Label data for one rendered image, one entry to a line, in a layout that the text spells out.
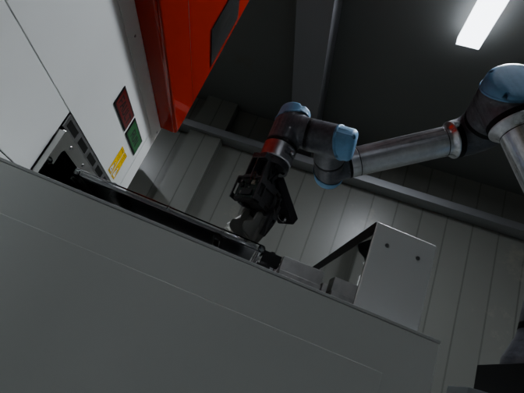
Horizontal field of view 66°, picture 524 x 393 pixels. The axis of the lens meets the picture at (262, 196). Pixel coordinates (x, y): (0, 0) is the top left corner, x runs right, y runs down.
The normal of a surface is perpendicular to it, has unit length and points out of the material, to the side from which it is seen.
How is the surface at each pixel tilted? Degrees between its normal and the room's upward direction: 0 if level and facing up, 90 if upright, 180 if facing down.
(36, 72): 90
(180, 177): 90
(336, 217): 90
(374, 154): 107
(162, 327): 90
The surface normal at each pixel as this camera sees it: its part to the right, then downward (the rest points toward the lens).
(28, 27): 0.92, 0.38
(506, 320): -0.04, -0.40
